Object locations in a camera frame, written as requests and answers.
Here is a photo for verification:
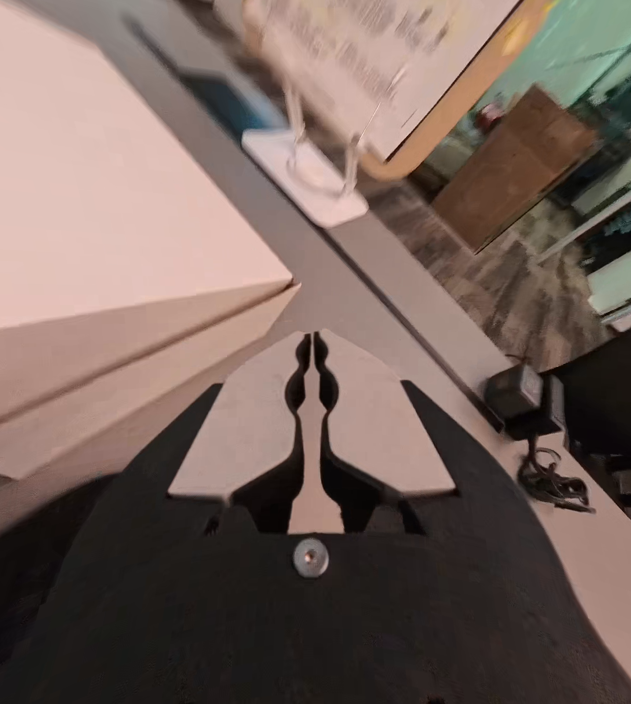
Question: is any white cardboard mailer box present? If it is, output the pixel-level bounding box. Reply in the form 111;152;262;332
0;0;302;480

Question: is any black power adapter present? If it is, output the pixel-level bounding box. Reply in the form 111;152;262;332
483;363;566;441

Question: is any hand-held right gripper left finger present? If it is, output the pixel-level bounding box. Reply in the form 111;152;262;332
167;330;314;534

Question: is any black adapter cable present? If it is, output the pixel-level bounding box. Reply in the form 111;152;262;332
515;434;597;515

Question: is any yellow smiley sticker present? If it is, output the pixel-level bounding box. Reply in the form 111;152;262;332
505;16;537;49

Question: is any white wire display stand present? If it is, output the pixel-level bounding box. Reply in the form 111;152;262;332
241;82;407;229

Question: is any wooden backing board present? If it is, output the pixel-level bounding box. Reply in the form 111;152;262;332
360;0;561;182

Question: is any printed instruction sheet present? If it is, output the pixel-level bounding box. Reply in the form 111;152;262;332
214;0;525;163

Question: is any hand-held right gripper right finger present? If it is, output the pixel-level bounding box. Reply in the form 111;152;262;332
313;329;456;533

